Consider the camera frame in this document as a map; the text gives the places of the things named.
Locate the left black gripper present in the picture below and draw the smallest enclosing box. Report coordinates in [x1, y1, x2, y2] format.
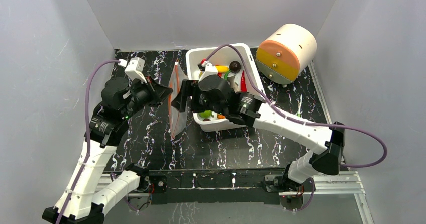
[121, 75, 174, 119]

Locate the clear zip bag orange zipper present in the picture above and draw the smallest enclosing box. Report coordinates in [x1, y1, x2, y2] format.
[168, 61, 189, 139]

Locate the white plastic bin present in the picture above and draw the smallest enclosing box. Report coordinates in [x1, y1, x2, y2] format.
[185, 43, 264, 132]

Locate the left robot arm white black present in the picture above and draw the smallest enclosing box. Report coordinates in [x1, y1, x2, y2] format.
[42, 76, 173, 223]

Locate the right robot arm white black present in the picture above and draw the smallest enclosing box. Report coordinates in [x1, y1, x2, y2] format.
[171, 75, 344, 192]

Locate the green toy lime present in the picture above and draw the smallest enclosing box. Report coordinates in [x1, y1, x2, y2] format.
[198, 110, 212, 119]

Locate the yellow toy banana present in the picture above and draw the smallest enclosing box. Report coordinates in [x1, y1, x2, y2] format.
[199, 66, 229, 77]

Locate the green toy bean pod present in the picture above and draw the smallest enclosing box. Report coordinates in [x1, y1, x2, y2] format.
[223, 70, 234, 80]

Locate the red toy chili pepper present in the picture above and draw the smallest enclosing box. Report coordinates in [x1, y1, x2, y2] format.
[240, 71, 247, 92]

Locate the dark brown toy plum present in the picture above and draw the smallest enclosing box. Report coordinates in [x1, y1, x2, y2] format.
[229, 61, 241, 74]

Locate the green white pen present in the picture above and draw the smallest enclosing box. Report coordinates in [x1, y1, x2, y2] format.
[296, 94, 303, 117]

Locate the round pastel drawer cabinet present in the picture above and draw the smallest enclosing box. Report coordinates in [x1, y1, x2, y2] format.
[256, 24, 317, 85]

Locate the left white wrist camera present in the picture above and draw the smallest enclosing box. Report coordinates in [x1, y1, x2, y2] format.
[118, 57, 147, 83]

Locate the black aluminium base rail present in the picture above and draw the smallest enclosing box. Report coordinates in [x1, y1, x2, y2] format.
[96, 167, 365, 206]

